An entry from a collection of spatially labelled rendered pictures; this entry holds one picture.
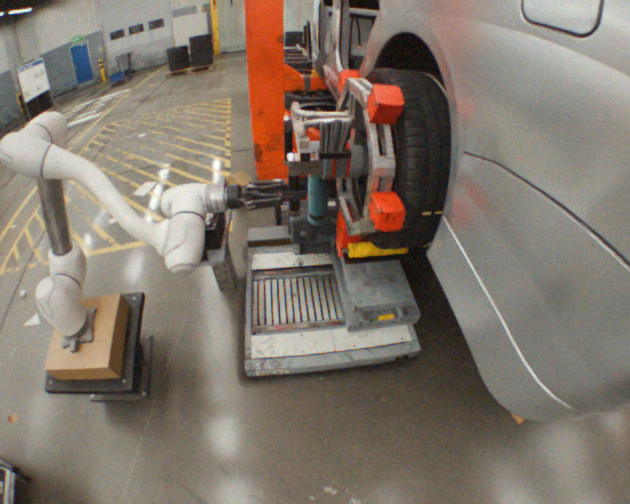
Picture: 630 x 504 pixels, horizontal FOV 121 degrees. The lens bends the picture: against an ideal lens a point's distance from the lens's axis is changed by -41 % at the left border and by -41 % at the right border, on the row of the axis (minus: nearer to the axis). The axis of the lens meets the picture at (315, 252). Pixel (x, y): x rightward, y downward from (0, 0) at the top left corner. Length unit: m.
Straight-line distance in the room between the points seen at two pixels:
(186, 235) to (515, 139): 0.78
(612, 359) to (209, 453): 1.35
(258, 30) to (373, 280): 1.25
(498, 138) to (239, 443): 1.36
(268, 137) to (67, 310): 1.16
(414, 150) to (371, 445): 1.14
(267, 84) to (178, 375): 1.42
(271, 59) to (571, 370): 1.39
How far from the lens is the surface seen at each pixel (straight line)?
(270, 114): 1.43
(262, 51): 1.36
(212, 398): 1.45
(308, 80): 3.37
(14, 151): 0.96
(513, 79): 0.58
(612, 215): 0.44
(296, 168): 0.84
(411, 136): 0.80
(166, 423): 1.49
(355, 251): 1.15
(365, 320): 1.39
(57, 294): 1.23
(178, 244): 0.80
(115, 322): 1.32
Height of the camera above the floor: 1.32
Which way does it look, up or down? 45 degrees down
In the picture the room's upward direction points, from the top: 2 degrees clockwise
